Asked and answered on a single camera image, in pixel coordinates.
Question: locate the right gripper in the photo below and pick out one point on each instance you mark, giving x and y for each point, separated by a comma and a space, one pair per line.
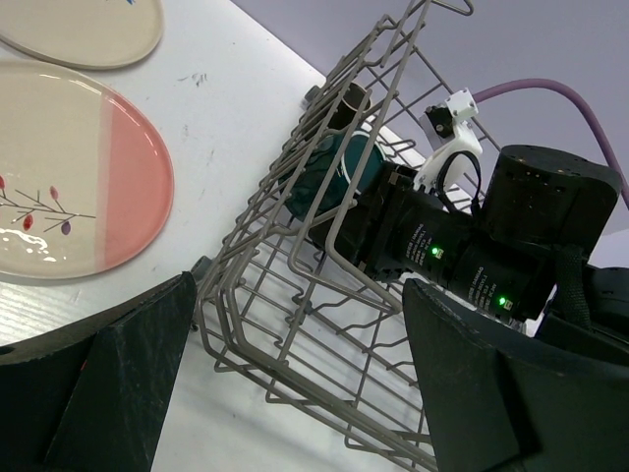
393, 230

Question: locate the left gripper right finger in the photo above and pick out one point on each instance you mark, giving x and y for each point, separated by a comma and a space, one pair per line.
499, 400

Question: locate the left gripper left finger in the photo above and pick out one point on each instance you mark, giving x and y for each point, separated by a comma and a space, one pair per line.
93, 395

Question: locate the dark green mug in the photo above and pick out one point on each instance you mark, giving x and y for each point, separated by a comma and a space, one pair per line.
303, 192

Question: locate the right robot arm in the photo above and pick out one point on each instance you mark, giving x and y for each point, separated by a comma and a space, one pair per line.
521, 249

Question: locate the pink and cream plate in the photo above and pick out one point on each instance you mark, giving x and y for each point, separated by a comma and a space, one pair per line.
86, 180

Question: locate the blue and cream plate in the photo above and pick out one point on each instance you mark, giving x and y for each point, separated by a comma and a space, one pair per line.
89, 35

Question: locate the grey wire dish rack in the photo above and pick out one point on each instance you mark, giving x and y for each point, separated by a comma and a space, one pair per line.
313, 332

